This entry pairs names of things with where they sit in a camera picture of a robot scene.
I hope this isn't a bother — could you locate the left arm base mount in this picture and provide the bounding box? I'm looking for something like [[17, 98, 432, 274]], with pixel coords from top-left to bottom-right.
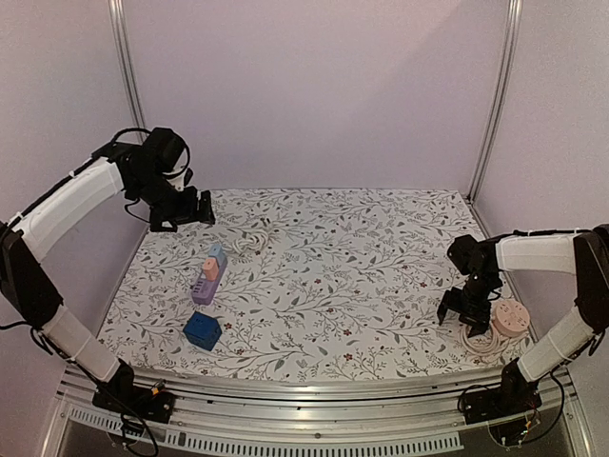
[[92, 360, 176, 424]]

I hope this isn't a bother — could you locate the white coiled power cable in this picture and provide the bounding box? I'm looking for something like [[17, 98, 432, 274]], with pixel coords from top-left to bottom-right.
[[231, 216, 282, 258]]

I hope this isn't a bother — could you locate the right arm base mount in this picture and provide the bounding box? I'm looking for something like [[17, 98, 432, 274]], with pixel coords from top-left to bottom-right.
[[457, 368, 541, 425]]

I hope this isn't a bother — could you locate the light blue plug adapter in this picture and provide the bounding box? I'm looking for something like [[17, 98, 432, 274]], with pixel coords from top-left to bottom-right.
[[208, 244, 226, 264]]

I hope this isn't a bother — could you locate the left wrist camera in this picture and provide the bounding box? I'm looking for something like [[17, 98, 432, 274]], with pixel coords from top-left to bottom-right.
[[169, 168, 193, 191]]

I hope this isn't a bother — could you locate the dark blue cube socket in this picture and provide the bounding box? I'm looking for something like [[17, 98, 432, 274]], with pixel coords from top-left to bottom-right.
[[183, 311, 222, 351]]

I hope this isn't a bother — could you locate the left aluminium frame post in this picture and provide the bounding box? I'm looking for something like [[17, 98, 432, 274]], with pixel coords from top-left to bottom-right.
[[108, 0, 146, 128]]

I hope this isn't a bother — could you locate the aluminium frame post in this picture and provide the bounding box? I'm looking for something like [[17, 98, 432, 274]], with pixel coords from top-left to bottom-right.
[[466, 0, 523, 206], [108, 0, 146, 128]]

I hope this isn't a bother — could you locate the purple power strip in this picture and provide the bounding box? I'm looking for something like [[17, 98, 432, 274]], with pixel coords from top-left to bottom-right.
[[191, 258, 227, 306]]

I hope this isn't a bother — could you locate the pink plug adapter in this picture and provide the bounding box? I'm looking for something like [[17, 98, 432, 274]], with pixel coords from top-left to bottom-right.
[[203, 257, 220, 282]]

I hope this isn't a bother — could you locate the pink round power socket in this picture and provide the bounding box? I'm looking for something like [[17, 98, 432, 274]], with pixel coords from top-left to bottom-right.
[[492, 299, 530, 338]]

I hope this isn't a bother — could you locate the right aluminium frame post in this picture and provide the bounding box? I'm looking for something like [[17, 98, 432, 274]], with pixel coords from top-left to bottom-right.
[[466, 0, 523, 206]]

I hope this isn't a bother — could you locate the floral table cloth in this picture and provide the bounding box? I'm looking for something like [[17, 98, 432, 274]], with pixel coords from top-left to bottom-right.
[[99, 189, 532, 383]]

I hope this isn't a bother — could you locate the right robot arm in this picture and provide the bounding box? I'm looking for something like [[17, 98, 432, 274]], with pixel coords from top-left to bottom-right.
[[437, 225, 608, 415]]

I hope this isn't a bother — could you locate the aluminium front rail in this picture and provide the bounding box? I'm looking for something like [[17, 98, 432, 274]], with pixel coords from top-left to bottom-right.
[[40, 366, 596, 457]]

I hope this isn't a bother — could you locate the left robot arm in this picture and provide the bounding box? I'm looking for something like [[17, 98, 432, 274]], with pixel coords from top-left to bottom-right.
[[1, 127, 215, 413]]

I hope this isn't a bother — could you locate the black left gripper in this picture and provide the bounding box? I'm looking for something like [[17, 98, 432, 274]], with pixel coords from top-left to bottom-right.
[[130, 170, 216, 232]]

